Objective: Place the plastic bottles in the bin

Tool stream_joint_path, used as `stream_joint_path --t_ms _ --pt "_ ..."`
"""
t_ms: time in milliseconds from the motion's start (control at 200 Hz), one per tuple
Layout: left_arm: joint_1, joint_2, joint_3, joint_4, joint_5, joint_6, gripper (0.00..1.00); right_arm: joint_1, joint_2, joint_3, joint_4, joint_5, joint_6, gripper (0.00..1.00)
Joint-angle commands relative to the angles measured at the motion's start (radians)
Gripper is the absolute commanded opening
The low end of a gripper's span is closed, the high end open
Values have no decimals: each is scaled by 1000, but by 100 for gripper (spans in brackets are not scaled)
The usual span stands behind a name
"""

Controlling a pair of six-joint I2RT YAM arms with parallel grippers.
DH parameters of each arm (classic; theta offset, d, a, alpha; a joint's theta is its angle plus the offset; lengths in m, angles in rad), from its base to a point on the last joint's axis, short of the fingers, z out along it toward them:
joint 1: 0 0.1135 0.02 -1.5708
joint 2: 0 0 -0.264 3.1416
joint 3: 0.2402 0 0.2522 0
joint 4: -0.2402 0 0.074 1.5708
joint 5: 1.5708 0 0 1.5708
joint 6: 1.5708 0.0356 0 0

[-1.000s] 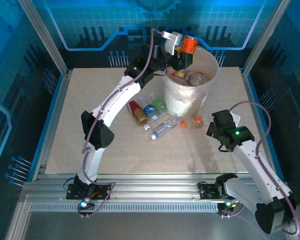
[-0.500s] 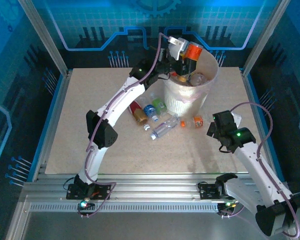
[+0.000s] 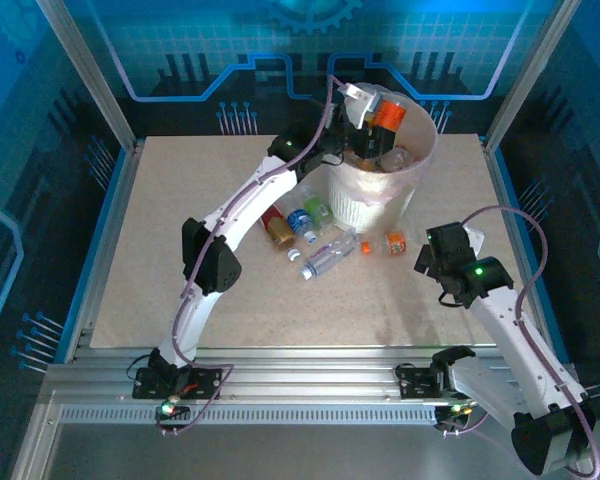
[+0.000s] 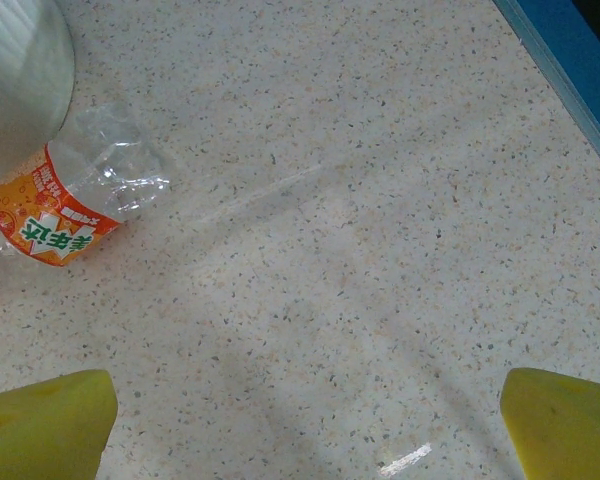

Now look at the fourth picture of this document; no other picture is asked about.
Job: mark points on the white ribbed bin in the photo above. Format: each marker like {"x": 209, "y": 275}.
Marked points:
{"x": 20, "y": 75}

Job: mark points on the blue edged aluminium side rail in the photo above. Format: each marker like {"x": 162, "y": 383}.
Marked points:
{"x": 580, "y": 65}

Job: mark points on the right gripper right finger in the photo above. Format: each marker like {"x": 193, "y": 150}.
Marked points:
{"x": 565, "y": 430}

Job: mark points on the crushed clear bottle orange label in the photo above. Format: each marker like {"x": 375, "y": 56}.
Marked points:
{"x": 55, "y": 220}

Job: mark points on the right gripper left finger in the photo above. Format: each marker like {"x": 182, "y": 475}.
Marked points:
{"x": 40, "y": 435}

